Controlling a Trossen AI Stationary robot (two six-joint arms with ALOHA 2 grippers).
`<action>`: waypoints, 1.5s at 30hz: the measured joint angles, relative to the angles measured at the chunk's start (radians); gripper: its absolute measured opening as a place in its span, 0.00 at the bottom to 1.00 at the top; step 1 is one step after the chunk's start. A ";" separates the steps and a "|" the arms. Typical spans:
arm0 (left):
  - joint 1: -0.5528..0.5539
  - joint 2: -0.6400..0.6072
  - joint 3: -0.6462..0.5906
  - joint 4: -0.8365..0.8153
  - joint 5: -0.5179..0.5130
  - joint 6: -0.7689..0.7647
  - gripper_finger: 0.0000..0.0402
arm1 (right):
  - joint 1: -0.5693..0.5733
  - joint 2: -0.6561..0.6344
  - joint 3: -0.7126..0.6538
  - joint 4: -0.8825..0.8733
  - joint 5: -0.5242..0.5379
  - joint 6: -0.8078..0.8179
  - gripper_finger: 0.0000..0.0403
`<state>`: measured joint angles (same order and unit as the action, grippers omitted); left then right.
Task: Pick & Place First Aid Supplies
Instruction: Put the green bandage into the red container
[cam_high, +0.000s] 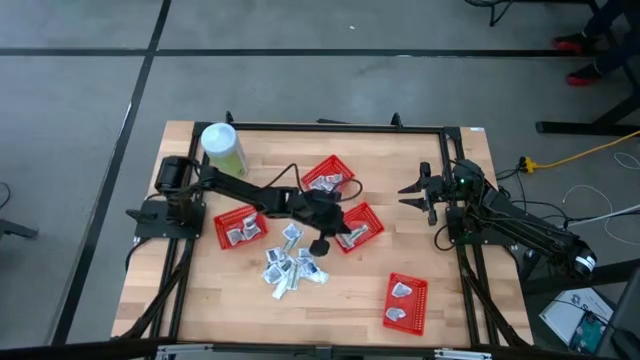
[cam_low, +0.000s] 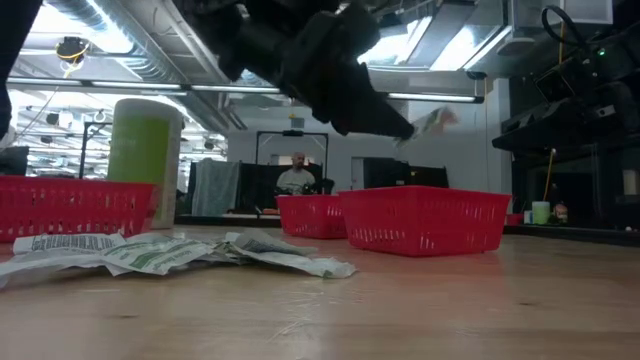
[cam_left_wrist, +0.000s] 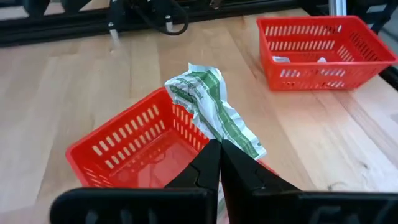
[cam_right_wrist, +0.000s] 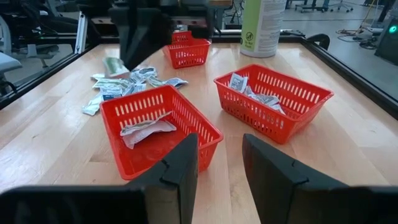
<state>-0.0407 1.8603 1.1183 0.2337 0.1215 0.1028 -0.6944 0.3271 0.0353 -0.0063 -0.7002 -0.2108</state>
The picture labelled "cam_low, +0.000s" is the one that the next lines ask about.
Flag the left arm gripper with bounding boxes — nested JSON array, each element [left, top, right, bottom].
[[277, 2, 417, 141]]

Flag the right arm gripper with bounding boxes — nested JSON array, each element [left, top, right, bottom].
[[492, 54, 640, 151]]

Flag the green striped white packet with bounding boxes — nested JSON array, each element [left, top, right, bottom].
[[102, 236, 217, 277], [397, 106, 459, 149]]

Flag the red plastic slotted basket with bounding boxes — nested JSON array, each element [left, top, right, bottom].
[[338, 185, 513, 258], [274, 194, 350, 240], [0, 174, 162, 244]]

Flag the black cabinet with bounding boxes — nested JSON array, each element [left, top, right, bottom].
[[362, 157, 450, 191]]

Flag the pale green cup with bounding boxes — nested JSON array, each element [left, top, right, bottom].
[[531, 200, 552, 226]]

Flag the person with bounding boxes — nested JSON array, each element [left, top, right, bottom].
[[275, 151, 317, 196]]

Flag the bright ceiling light panel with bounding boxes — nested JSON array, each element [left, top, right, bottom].
[[357, 14, 512, 72]]

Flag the black partition panel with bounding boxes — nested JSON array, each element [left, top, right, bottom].
[[238, 162, 281, 214]]

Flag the grey hanging cloth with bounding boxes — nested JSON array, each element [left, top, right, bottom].
[[191, 158, 241, 218]]

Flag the green white wipes canister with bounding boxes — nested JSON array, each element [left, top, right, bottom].
[[106, 98, 184, 230]]

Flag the long tube light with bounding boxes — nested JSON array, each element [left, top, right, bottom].
[[7, 77, 485, 104]]

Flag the black monitor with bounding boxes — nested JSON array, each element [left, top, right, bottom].
[[0, 145, 30, 177]]

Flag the black gantry frame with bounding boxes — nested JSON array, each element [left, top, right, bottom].
[[254, 129, 330, 217]]

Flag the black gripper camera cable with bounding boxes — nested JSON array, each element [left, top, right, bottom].
[[541, 4, 589, 56]]

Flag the coiled yellow ceiling cable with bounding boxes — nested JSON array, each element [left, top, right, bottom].
[[54, 35, 92, 79]]

